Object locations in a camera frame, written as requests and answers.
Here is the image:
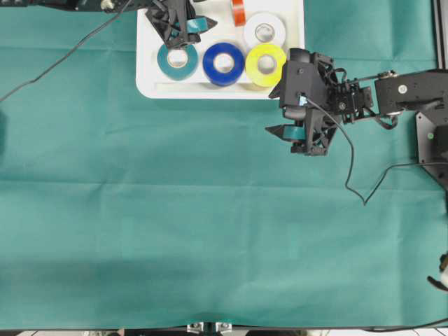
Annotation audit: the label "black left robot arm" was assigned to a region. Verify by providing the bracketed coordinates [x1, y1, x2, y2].
[1, 0, 218, 50]

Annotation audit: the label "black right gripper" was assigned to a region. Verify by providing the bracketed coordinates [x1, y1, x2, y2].
[265, 61, 373, 156]

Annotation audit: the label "red tape roll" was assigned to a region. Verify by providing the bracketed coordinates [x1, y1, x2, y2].
[230, 0, 246, 27]

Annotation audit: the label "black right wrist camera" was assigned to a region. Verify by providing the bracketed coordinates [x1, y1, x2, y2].
[279, 48, 333, 120]

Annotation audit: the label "blue tape roll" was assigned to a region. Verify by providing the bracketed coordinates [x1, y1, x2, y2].
[202, 43, 245, 86]

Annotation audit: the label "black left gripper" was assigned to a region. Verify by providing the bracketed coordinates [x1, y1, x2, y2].
[146, 0, 218, 49]

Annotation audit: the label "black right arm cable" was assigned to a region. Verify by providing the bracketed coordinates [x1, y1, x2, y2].
[302, 97, 448, 207]

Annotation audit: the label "white plastic tray case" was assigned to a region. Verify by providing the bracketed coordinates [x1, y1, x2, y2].
[136, 1, 305, 99]

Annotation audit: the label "green tape roll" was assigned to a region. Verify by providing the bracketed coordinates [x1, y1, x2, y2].
[157, 45, 199, 81]

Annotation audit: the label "green table cloth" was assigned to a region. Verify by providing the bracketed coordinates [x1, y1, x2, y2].
[1, 7, 447, 329]

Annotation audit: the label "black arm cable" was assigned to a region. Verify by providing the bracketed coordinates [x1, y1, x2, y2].
[302, 97, 448, 207]
[0, 0, 134, 104]

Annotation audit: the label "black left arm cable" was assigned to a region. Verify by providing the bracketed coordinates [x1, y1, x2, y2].
[0, 0, 134, 104]

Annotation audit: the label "dark object at right edge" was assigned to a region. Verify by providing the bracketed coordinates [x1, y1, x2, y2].
[427, 253, 448, 292]

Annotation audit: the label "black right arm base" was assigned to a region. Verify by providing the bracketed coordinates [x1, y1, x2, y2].
[415, 108, 447, 192]

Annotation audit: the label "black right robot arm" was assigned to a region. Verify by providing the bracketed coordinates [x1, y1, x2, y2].
[266, 48, 447, 156]

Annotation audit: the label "metal table clamp brackets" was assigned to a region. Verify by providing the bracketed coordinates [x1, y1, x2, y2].
[186, 322, 232, 335]

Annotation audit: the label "white tape roll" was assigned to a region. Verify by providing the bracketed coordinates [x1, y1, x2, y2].
[244, 12, 286, 49]

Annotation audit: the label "yellow tape roll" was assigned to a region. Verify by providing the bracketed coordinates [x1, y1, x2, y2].
[245, 44, 286, 88]

